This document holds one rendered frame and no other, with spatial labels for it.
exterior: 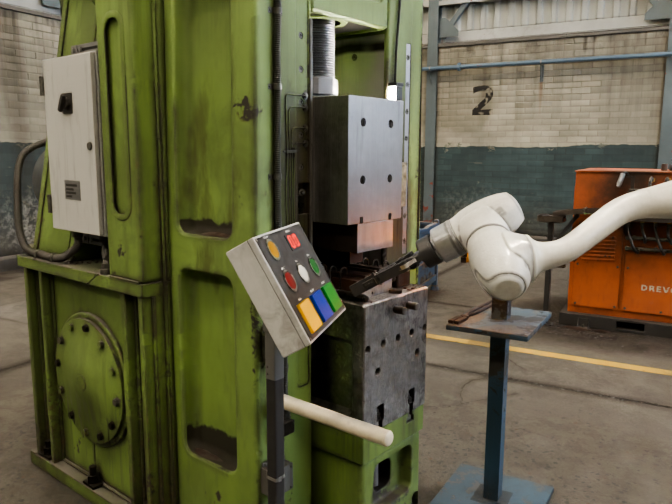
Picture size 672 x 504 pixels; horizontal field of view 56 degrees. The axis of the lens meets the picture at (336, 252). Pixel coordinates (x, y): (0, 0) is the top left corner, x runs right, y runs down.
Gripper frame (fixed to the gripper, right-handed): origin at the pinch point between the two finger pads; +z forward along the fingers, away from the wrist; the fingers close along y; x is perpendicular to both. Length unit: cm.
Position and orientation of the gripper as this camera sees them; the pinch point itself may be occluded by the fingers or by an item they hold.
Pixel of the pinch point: (364, 285)
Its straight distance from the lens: 156.9
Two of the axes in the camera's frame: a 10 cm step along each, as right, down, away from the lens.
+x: -4.8, -8.8, -0.1
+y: 2.6, -1.6, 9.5
